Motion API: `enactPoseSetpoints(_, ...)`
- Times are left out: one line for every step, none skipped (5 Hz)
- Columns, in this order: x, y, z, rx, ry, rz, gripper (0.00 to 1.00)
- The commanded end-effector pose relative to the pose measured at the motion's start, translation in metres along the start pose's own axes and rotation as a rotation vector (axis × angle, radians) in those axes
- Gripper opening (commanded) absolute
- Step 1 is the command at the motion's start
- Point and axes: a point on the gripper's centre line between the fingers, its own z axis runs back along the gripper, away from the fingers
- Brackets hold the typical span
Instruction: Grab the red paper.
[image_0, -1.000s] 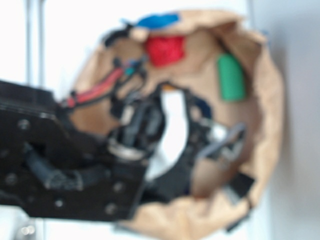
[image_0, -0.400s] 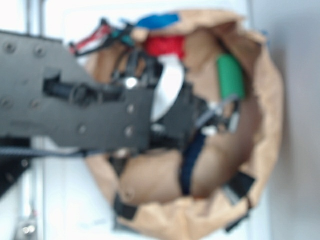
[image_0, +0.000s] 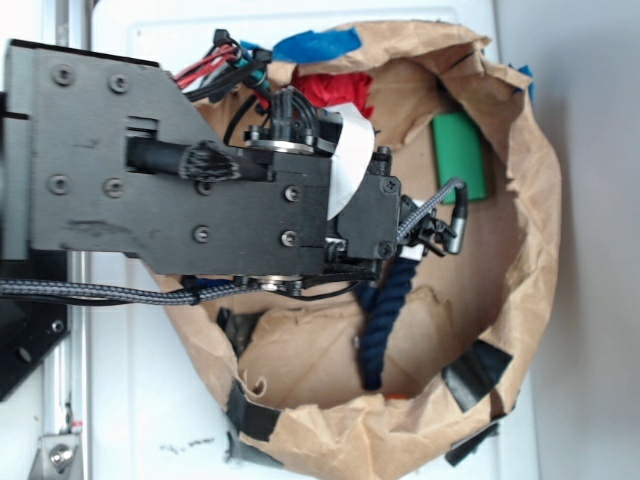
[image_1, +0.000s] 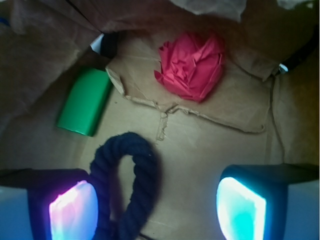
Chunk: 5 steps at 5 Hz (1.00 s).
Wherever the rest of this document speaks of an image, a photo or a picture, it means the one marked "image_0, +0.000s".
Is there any aluminium frame rail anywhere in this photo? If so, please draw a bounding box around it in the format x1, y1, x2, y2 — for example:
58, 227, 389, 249
42, 1, 96, 479

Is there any black tape bottom left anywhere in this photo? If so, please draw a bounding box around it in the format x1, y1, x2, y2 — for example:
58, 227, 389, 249
226, 380, 283, 469

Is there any red paper ball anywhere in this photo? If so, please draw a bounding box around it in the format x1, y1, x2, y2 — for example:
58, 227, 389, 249
291, 71, 374, 119

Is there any green rectangular block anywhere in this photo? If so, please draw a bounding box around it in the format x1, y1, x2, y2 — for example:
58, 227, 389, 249
432, 112, 488, 201

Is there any blue tape piece top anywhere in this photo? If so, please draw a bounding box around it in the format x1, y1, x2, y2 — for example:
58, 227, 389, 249
271, 27, 362, 64

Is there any blue tape piece right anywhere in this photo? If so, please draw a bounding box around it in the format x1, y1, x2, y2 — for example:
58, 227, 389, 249
506, 62, 535, 103

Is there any white ribbon cable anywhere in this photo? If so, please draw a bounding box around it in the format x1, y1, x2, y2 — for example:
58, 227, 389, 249
319, 104, 376, 221

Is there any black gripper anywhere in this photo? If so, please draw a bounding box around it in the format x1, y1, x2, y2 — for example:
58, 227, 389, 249
324, 146, 401, 280

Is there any metal corner bracket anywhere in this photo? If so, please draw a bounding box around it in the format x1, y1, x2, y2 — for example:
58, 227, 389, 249
27, 433, 84, 480

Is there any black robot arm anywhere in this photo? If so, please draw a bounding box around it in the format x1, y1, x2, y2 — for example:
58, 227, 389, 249
1, 40, 400, 278

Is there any white plastic tray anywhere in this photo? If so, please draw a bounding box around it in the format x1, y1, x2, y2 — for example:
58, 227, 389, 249
79, 4, 544, 480

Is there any brown paper bag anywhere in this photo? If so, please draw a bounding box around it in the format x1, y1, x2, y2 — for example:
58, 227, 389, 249
167, 21, 562, 479

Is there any black tape inner left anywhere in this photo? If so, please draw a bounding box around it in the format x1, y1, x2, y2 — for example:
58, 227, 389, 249
216, 308, 264, 358

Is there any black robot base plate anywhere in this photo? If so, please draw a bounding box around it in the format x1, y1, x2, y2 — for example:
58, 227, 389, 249
1, 252, 68, 400

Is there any black tape inner right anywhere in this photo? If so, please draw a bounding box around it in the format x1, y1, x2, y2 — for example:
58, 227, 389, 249
441, 340, 513, 412

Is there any small orange object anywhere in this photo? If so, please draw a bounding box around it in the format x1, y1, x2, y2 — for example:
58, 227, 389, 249
384, 393, 409, 400

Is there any red and black wire bundle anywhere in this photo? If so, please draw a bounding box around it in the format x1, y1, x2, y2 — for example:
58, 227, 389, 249
172, 28, 274, 104

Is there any dark blue rope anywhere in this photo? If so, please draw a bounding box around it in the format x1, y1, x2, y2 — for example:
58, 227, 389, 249
352, 257, 415, 392

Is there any black tape bottom right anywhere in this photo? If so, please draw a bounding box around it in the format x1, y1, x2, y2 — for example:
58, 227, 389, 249
444, 422, 499, 467

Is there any blue tape piece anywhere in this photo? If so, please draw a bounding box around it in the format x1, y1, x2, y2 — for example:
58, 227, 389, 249
271, 27, 362, 64
506, 62, 535, 103

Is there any black tape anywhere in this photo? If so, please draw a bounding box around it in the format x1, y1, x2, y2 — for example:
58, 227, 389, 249
216, 308, 264, 358
226, 380, 283, 469
441, 340, 513, 412
444, 422, 499, 467

